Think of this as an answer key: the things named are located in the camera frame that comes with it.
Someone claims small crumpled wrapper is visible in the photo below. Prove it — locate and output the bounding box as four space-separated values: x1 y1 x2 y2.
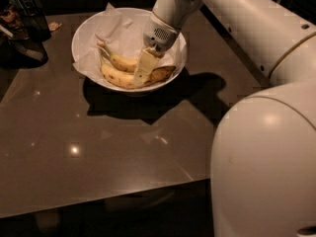
48 22 61 32

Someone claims yellow banana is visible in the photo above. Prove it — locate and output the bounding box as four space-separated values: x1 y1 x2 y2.
97 40 137 73
100 56 176 89

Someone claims white paper liner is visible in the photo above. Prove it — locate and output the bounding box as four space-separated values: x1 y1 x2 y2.
71 5 187 93

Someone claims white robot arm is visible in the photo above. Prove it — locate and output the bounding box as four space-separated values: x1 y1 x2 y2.
143 0 316 237

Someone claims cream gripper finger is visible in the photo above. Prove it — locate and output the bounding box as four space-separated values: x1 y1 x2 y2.
133 47 161 87

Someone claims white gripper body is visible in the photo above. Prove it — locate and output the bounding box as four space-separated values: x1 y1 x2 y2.
143 13 180 57

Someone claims white bowl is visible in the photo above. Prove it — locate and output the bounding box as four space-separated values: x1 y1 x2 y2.
71 7 187 95

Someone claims black mesh basket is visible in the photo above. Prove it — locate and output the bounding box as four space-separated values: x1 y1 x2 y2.
22 7 51 41

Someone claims dark clutter pile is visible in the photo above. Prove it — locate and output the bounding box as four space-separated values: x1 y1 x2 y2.
0 0 48 67

